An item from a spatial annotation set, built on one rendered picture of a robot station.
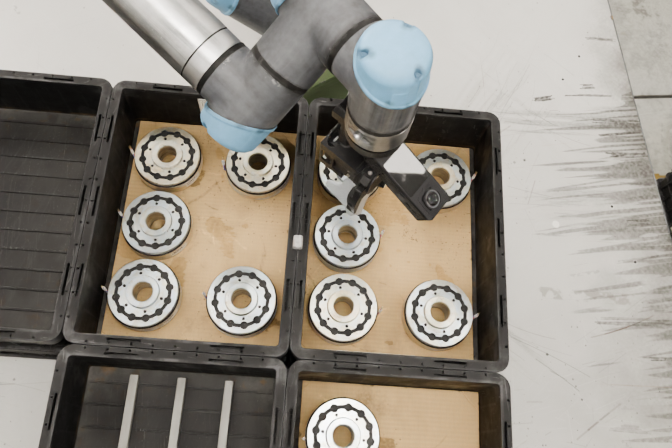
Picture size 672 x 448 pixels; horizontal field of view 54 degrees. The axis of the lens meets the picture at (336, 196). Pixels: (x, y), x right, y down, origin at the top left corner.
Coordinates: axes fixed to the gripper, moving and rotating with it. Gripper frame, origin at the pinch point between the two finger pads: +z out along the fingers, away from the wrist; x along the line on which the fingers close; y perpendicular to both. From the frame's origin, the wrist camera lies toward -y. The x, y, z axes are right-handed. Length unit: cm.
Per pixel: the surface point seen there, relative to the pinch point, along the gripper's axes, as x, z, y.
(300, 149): -0.8, 4.3, 13.7
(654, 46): -145, 96, -23
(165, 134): 9.6, 10.1, 33.2
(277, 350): 23.9, 2.9, -4.0
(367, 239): 1.7, 9.8, -2.5
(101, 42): 0, 26, 64
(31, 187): 29, 13, 43
